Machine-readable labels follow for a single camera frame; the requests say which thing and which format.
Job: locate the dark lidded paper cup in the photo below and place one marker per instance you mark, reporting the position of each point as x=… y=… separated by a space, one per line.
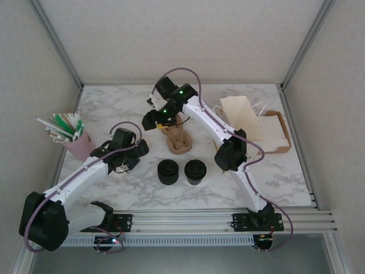
x=195 y=181
x=168 y=181

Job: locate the white green paper bag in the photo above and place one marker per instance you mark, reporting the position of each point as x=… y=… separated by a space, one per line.
x=242 y=120

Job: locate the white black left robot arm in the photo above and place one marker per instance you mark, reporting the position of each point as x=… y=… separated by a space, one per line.
x=82 y=174

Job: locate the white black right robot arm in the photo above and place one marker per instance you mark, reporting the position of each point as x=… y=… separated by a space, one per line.
x=205 y=117

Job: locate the pink straw holder cup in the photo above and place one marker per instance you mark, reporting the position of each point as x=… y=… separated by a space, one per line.
x=82 y=148

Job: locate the green striped straw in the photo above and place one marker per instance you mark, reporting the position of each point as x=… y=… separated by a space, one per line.
x=79 y=127
x=64 y=123

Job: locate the brown wooden stirrer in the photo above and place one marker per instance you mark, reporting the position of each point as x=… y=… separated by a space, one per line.
x=69 y=113

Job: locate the small controller board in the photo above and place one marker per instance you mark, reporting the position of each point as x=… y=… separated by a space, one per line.
x=107 y=241
x=265 y=242

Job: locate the wide slotted aluminium rail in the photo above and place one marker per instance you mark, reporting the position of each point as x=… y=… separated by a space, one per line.
x=185 y=221

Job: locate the aluminium frame post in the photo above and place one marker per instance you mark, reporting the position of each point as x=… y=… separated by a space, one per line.
x=307 y=42
x=59 y=45

